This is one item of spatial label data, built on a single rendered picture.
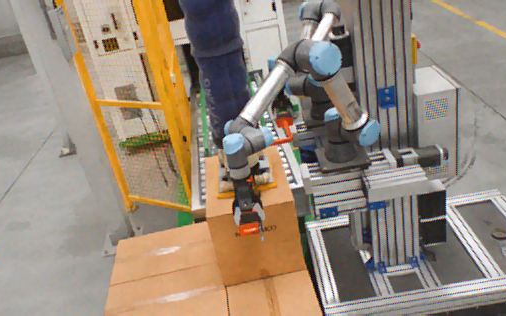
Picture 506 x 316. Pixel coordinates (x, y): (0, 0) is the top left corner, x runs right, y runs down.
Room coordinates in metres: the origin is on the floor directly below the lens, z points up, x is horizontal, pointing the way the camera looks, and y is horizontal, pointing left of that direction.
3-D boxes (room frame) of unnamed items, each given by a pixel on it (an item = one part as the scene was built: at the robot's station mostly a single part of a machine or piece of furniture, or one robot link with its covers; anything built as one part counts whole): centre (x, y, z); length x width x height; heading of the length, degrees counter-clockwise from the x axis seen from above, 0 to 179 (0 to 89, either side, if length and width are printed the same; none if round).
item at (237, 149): (1.62, 0.05, 1.37); 0.09 x 0.08 x 0.11; 120
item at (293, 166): (3.74, -0.24, 0.50); 2.31 x 0.05 x 0.19; 1
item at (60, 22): (3.28, 0.99, 1.62); 0.20 x 0.05 x 0.30; 1
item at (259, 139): (1.69, -0.03, 1.37); 0.11 x 0.11 x 0.08; 30
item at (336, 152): (2.04, -0.41, 1.09); 0.15 x 0.15 x 0.10
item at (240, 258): (2.20, 0.05, 0.74); 0.60 x 0.40 x 0.40; 0
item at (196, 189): (3.72, 0.41, 0.50); 2.31 x 0.05 x 0.19; 1
